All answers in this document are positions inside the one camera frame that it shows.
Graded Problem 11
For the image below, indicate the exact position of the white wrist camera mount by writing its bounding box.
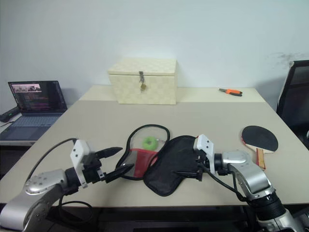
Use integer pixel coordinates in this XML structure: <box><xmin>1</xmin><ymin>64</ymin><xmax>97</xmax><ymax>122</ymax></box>
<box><xmin>70</xmin><ymin>139</ymin><xmax>90</xmax><ymax>189</ymax></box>
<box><xmin>193</xmin><ymin>134</ymin><xmax>215</xmax><ymax>174</ymax></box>

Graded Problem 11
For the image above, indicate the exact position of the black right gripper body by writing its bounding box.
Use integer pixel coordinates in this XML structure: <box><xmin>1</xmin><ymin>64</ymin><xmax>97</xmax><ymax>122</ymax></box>
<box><xmin>194</xmin><ymin>149</ymin><xmax>211</xmax><ymax>182</ymax></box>

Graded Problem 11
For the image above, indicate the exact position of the black mesh office chair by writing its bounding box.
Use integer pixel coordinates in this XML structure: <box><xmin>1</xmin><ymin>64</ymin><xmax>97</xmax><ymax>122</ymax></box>
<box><xmin>276</xmin><ymin>59</ymin><xmax>309</xmax><ymax>143</ymax></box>

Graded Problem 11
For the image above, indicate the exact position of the orange box cutter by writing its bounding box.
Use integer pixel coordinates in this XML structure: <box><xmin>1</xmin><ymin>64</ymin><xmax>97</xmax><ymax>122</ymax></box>
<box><xmin>219</xmin><ymin>88</ymin><xmax>243</xmax><ymax>97</ymax></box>

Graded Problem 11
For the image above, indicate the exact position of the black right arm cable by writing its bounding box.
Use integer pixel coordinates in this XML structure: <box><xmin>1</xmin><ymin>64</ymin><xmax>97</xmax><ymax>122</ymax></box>
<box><xmin>199</xmin><ymin>161</ymin><xmax>247</xmax><ymax>203</ymax></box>

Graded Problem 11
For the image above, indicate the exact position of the cream woven storage box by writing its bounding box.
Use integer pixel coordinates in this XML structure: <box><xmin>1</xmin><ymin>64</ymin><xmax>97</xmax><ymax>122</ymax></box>
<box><xmin>107</xmin><ymin>57</ymin><xmax>179</xmax><ymax>105</ymax></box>

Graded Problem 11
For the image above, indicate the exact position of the black table tennis paddle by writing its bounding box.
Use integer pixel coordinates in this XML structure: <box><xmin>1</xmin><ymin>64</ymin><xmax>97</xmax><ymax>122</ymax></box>
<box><xmin>240</xmin><ymin>125</ymin><xmax>279</xmax><ymax>172</ymax></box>

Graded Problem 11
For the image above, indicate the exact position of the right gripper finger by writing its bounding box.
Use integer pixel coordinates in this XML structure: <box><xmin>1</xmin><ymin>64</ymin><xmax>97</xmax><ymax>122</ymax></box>
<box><xmin>172</xmin><ymin>170</ymin><xmax>201</xmax><ymax>178</ymax></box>

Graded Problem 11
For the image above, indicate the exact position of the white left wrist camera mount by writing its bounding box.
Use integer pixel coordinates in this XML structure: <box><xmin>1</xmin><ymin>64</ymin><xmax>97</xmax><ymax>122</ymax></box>
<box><xmin>70</xmin><ymin>139</ymin><xmax>90</xmax><ymax>189</ymax></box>

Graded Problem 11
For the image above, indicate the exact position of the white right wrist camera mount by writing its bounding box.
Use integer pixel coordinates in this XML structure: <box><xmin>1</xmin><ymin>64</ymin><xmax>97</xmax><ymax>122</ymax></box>
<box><xmin>193</xmin><ymin>134</ymin><xmax>215</xmax><ymax>174</ymax></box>

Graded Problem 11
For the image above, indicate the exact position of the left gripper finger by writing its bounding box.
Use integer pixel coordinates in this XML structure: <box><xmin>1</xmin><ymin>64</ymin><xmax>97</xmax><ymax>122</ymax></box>
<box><xmin>96</xmin><ymin>146</ymin><xmax>124</xmax><ymax>160</ymax></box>
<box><xmin>104</xmin><ymin>163</ymin><xmax>135</xmax><ymax>183</ymax></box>

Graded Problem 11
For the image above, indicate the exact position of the green foam ring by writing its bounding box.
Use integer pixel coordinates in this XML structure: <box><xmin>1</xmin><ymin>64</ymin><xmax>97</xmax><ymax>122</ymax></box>
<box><xmin>141</xmin><ymin>136</ymin><xmax>158</xmax><ymax>151</ymax></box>

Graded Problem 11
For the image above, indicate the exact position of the black mesh zipper pouch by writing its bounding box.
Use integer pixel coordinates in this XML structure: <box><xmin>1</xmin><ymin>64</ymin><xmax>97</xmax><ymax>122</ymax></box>
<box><xmin>115</xmin><ymin>124</ymin><xmax>202</xmax><ymax>197</ymax></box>

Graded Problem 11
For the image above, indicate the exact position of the open grey laptop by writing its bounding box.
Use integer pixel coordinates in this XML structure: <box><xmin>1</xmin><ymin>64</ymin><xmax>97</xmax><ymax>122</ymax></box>
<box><xmin>0</xmin><ymin>80</ymin><xmax>68</xmax><ymax>142</ymax></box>

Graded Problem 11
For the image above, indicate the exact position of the black electronic device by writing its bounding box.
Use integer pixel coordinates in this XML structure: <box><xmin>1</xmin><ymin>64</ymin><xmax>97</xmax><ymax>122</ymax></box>
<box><xmin>0</xmin><ymin>107</ymin><xmax>20</xmax><ymax>123</ymax></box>

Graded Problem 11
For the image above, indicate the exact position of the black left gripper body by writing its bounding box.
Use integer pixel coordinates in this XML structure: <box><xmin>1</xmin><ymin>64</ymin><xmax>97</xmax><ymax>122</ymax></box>
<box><xmin>81</xmin><ymin>153</ymin><xmax>107</xmax><ymax>185</ymax></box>

